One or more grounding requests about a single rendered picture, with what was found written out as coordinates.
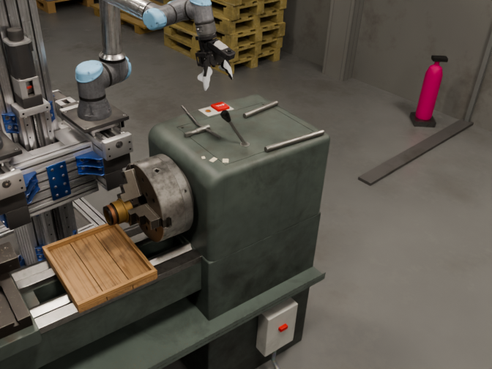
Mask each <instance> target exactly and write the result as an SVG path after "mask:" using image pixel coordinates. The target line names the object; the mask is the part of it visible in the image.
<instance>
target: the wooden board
mask: <svg viewBox="0 0 492 369"><path fill-rule="evenodd" d="M42 251H43V254H44V256H45V257H46V259H47V261H48V263H49V264H50V266H51V267H52V269H53V271H54V272H55V274H56V276H57V278H58V279H59V281H60V282H61V284H62V285H63V287H64V289H65V291H66V292H67V294H68V295H69V297H70V299H71V300H72V302H73V304H74V305H75V307H76V308H77V310H78V312H79V313H82V312H84V311H85V310H88V309H90V308H92V307H95V306H97V305H99V304H102V303H104V302H106V301H107V300H110V299H113V298H114V297H117V296H119V295H121V294H124V293H126V292H128V291H131V290H133V289H134V288H137V287H139V286H142V285H144V284H146V283H148V282H150V281H153V280H155V279H157V270H156V269H155V268H154V266H153V265H152V264H151V263H150V261H149V260H148V259H147V258H146V256H145V255H144V254H143V253H142V252H141V251H140V250H139V249H138V247H137V246H136V245H135V243H134V242H133V241H132V240H131V238H129V236H128V235H127V234H126V233H125V232H124V230H123V229H122V228H121V227H120V226H119V225H118V224H116V225H108V224H107V223H106V224H103V225H100V226H98V227H95V228H92V229H89V230H87V231H84V232H81V233H79V234H76V235H73V236H70V237H67V238H65V239H62V240H59V241H57V242H54V243H51V244H49V245H46V246H43V247H42Z"/></svg>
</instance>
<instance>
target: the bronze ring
mask: <svg viewBox="0 0 492 369"><path fill-rule="evenodd" d="M132 208H133V205H132V204H131V203H130V201H125V202H123V200H122V199H120V198H118V199H117V201H114V202H111V203H110V205H106V206H104V207H103V209H102V210H103V214H104V217H105V220H106V222H107V223H108V225H110V226H113V225H116V224H121V223H128V222H129V214H128V210H129V209H132Z"/></svg>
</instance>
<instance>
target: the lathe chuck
mask: <svg viewBox="0 0 492 369"><path fill-rule="evenodd" d="M132 164H133V166H134V169H135V173H136V176H137V178H138V183H139V185H140V188H141V192H142V193H143V195H142V196H139V197H137V198H134V199H131V200H129V201H130V203H131V204H132V205H135V204H138V203H142V201H143V200H145V201H147V203H148V205H149V206H150V207H151V208H152V209H153V210H154V211H155V212H156V213H157V214H158V215H159V216H160V218H161V219H162V220H166V218H167V217H169V218H170V221H171V225H170V226H169V227H168V228H166V227H165V228H163V227H162V226H160V227H158V228H155V229H152V230H151V229H150V228H149V227H148V226H147V225H146V224H143V225H139V226H140V228H141V230H142V231H143V232H144V233H145V235H147V237H149V238H150V239H151V240H152V241H154V242H161V241H163V240H165V239H168V238H169V237H173V236H176V235H177V234H180V233H182V231H183V230H184V227H185V205H184V202H183V199H182V194H181V192H180V189H179V186H178V184H177V182H176V180H175V178H174V175H173V174H172V173H171V171H170V169H169V168H168V166H167V165H166V164H165V163H164V162H163V161H162V160H161V159H159V158H158V157H148V158H145V159H142V160H138V161H136V162H134V163H130V164H128V165H127V167H126V170H129V169H131V167H130V165H132ZM153 168H160V169H161V171H162V172H161V173H160V174H154V173H153V172H152V169H153Z"/></svg>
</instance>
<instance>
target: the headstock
mask: <svg viewBox="0 0 492 369"><path fill-rule="evenodd" d="M270 102H271V101H270V100H268V99H266V98H265V97H262V96H261V95H260V94H254V95H250V96H248V97H243V98H240V99H237V100H232V101H229V102H225V104H227V105H229V106H230V107H232V108H233V110H230V111H228V112H229V114H230V117H231V121H232V123H233V124H234V126H235V128H236V129H237V130H238V132H239V134H240V135H241V136H242V138H243V139H244V141H245V142H248V143H249V144H250V145H249V146H241V145H240V143H241V141H240V139H239V138H238V136H237V135H236V133H235V132H234V130H233V129H232V127H231V125H230V124H229V123H228V122H226V121H225V120H224V119H223V118H222V117H221V115H220V113H218V114H215V115H212V116H207V115H205V114H204V113H202V112H201V111H199V110H198V111H194V112H192V113H190V114H191V115H192V116H193V117H194V118H195V120H196V121H197V122H198V123H199V124H201V125H203V126H205V125H209V126H210V130H211V131H212V132H214V133H216V134H218V135H219V136H220V137H221V139H218V138H216V137H214V136H213V135H211V134H210V133H208V132H207V131H205V132H202V133H199V134H193V135H191V136H189V137H185V135H184V133H186V132H189V131H190V132H191V131H194V130H195V129H196V128H199V127H198V126H197V125H196V124H195V122H194V121H193V120H192V119H191V118H190V117H189V116H188V115H187V114H185V115H182V116H178V117H175V118H172V119H169V120H166V121H164V122H160V123H157V124H156V125H154V126H153V127H152V128H151V130H150V131H149V135H148V140H149V157H152V156H155V155H156V154H165V155H166V156H168V157H170V158H171V159H172V160H173V161H174V162H175V163H176V165H177V166H178V167H179V168H180V169H181V170H182V171H183V173H184V174H185V176H186V177H187V180H188V182H189V184H190V187H191V190H192V193H193V200H194V210H193V224H192V225H191V227H190V229H189V230H188V231H185V232H183V233H181V234H182V235H183V236H184V237H185V238H186V239H187V240H188V241H189V243H190V244H191V245H192V246H193V247H194V248H195V249H196V250H197V251H198V252H199V253H200V254H201V255H202V256H203V257H204V258H205V259H206V260H207V261H216V260H218V259H220V258H223V257H225V256H227V255H229V254H232V253H234V252H236V251H238V250H241V249H242V248H244V247H247V246H249V245H251V244H253V243H255V242H258V241H260V240H262V239H264V238H267V237H268V236H271V235H273V234H276V233H277V232H279V231H282V230H284V229H286V228H288V227H290V226H293V225H295V224H297V223H299V222H302V221H303V220H306V219H308V218H309V217H312V216H314V215H317V214H318V213H319V212H320V206H321V197H322V192H323V186H324V177H325V172H326V167H327V158H328V153H329V143H330V136H329V135H328V134H326V133H324V134H323V135H320V136H318V137H315V138H311V139H308V140H305V141H301V142H299V143H294V144H292V145H289V146H284V147H282V148H279V149H275V150H272V151H270V152H265V151H264V147H265V146H269V145H272V144H276V143H279V142H281V141H286V140H288V139H292V138H296V137H299V136H301V135H305V134H308V133H312V132H315V131H318V130H320V129H318V128H317V127H314V126H313V125H311V124H309V123H308V122H306V121H304V120H303V119H301V118H299V117H298V116H295V115H294V114H292V113H290V112H289V111H287V110H285V109H284V108H281V107H280V106H279V105H276V106H274V107H272V108H269V109H266V110H265V111H262V112H260V113H257V114H254V115H252V116H249V117H247V118H244V117H243V113H246V112H248V111H251V110H253V109H255V108H258V107H261V106H262V105H266V104H268V103H270ZM155 149H156V150H155ZM203 156H205V158H206V159H202V158H201V157H203ZM213 157H215V158H217V160H215V161H214V162H211V161H209V160H211V159H212V158H213ZM223 159H228V163H223ZM205 210H206V211H205ZM200 211H201V213H200ZM205 218H206V219H205ZM204 232H205V234H206V235H205V234H204ZM202 234H203V235H202ZM204 240H205V241H204ZM205 242H206V243H205Z"/></svg>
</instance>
